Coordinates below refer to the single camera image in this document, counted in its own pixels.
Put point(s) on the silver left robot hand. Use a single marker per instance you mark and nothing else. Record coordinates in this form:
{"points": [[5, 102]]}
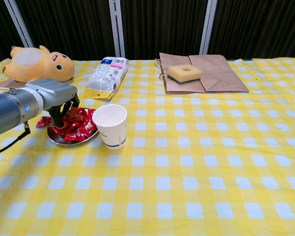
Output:
{"points": [[54, 91]]}

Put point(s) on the red candy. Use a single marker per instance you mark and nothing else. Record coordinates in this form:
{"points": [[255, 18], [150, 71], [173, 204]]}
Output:
{"points": [[71, 126], [75, 136], [84, 113], [54, 130], [43, 121], [89, 126]]}

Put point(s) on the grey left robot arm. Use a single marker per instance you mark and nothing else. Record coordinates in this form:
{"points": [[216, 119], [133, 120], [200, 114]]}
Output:
{"points": [[7, 110]]}

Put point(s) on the yellow plush animal toy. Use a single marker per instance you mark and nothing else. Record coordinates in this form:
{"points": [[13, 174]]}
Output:
{"points": [[39, 64]]}

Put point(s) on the round metal plate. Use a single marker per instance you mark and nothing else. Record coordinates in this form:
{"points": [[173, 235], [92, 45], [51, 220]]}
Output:
{"points": [[56, 140]]}

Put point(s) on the brown spiral notebook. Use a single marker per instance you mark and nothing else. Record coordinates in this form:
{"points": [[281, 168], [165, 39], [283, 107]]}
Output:
{"points": [[5, 84]]}

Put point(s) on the white plastic food package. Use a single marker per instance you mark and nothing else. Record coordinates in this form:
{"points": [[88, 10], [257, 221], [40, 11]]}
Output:
{"points": [[105, 76]]}

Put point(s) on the black pleated curtain panel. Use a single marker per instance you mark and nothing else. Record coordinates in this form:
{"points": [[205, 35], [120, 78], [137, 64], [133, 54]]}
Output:
{"points": [[0, 29], [162, 27], [260, 27], [68, 27]]}

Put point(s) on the white paper cup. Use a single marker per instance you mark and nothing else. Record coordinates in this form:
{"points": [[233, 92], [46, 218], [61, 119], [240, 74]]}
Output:
{"points": [[113, 135]]}

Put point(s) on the yellow sponge with hole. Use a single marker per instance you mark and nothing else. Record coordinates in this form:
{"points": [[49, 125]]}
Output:
{"points": [[179, 72]]}

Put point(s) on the yellow white checkered tablecloth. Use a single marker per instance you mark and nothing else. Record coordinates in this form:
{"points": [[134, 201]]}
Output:
{"points": [[186, 159]]}

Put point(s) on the brown paper bag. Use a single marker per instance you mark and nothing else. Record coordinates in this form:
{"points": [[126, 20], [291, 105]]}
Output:
{"points": [[223, 73]]}

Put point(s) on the grey metal frame post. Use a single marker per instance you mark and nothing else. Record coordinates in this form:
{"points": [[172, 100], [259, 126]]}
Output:
{"points": [[208, 24], [19, 24], [116, 24]]}

